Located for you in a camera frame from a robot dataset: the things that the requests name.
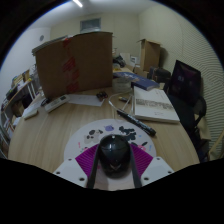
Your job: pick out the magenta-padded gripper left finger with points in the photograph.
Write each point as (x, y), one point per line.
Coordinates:
(68, 171)

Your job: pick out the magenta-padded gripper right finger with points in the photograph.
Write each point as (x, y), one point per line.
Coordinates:
(156, 170)

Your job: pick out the black computer mouse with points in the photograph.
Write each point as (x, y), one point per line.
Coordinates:
(114, 153)

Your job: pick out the round white printed mouse pad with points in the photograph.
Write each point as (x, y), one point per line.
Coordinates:
(81, 141)

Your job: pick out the black marker pen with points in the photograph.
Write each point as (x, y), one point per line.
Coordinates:
(136, 122)

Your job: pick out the black office chair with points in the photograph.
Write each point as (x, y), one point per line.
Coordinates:
(188, 115)

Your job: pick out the white book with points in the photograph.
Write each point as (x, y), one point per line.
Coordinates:
(155, 105)

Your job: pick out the white remote control with buttons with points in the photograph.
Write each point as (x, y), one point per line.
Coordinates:
(56, 103)

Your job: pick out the plain white paper sheet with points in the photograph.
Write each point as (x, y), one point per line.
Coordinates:
(85, 100)

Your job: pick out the printed white paper sheet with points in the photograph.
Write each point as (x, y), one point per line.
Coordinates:
(35, 106)

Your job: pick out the white shelf unit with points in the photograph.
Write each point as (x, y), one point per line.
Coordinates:
(5, 133)

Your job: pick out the small dark binder clip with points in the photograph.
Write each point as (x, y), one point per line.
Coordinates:
(101, 95)

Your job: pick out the blue book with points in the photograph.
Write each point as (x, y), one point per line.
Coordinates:
(143, 82)

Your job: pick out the clear plastic container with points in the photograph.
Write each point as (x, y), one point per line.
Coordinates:
(120, 86)

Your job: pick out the wooden side desk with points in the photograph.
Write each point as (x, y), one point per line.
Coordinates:
(20, 90)

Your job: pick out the dark rectangular case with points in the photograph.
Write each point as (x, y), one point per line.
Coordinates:
(160, 75)

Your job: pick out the black storage bin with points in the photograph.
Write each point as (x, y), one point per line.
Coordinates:
(11, 93)

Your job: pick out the large brown cardboard box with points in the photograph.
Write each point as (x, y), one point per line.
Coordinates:
(86, 63)

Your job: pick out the small brown cardboard box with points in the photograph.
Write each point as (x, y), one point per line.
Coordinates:
(150, 55)

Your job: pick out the ceiling light tube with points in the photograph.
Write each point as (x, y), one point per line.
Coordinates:
(78, 3)

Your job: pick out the round wall clock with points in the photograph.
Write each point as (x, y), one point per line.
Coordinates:
(41, 37)

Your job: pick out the wall air vent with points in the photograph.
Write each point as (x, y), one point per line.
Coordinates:
(90, 25)

